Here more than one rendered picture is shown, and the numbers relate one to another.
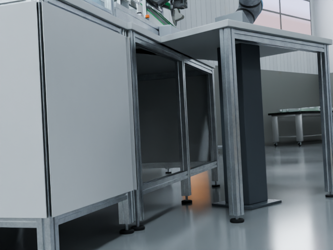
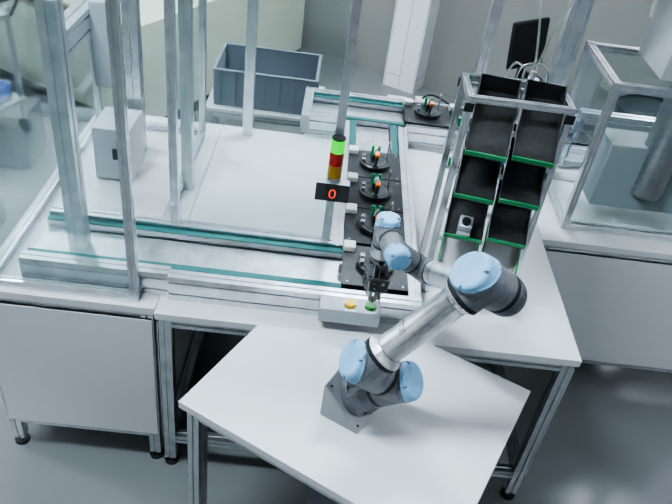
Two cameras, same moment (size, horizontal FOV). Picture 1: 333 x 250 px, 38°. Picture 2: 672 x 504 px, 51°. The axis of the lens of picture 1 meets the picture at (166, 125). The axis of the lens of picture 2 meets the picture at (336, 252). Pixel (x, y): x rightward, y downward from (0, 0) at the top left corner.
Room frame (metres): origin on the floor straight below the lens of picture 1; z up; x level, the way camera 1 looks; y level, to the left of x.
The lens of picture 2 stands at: (1.87, -1.70, 2.54)
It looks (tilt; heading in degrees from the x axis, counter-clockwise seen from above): 37 degrees down; 68
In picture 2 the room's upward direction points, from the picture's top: 8 degrees clockwise
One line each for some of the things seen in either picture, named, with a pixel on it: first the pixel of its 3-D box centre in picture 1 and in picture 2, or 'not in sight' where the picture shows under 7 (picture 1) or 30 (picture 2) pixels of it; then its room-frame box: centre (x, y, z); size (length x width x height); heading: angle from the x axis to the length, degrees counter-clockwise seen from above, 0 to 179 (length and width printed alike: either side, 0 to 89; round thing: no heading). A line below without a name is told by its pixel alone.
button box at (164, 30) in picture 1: (171, 33); (349, 311); (2.61, -0.05, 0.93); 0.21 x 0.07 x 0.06; 161
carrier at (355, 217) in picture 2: not in sight; (376, 217); (2.84, 0.37, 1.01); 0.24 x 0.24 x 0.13; 71
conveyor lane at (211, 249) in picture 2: not in sight; (293, 265); (2.48, 0.24, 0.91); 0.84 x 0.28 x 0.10; 161
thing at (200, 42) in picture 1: (230, 45); (362, 398); (2.56, -0.37, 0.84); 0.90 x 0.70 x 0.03; 133
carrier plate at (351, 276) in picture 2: not in sight; (374, 268); (2.76, 0.12, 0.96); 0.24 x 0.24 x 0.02; 71
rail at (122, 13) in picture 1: (148, 32); (295, 296); (2.45, 0.07, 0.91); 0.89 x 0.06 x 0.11; 161
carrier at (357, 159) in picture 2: not in sight; (375, 156); (3.00, 0.83, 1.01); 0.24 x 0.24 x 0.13; 71
